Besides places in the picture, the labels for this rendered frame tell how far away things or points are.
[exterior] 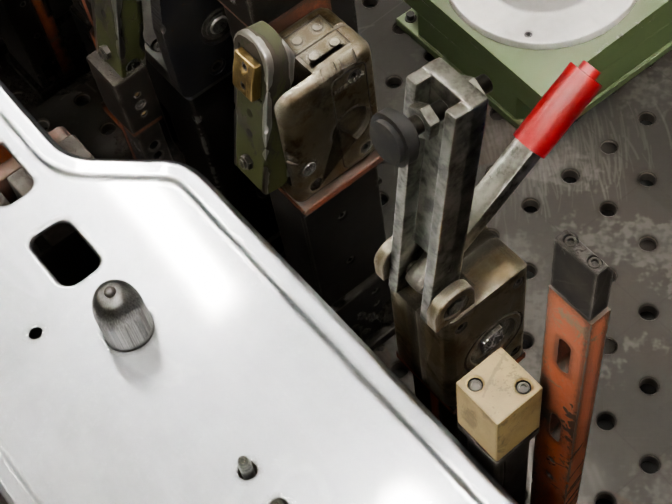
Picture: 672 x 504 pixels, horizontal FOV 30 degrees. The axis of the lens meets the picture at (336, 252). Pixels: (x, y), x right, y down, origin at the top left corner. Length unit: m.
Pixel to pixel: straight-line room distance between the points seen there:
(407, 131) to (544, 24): 0.62
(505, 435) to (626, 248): 0.49
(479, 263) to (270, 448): 0.16
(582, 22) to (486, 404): 0.58
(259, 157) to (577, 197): 0.43
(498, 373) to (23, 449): 0.29
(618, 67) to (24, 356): 0.67
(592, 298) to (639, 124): 0.67
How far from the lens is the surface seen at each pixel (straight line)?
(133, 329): 0.78
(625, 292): 1.14
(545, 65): 1.17
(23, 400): 0.80
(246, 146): 0.84
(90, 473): 0.77
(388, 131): 0.58
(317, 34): 0.82
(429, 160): 0.64
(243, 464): 0.73
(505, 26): 1.19
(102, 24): 0.93
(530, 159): 0.70
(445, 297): 0.70
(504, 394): 0.68
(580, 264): 0.57
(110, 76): 0.94
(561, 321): 0.63
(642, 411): 1.09
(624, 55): 1.23
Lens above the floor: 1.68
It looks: 58 degrees down
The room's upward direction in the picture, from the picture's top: 11 degrees counter-clockwise
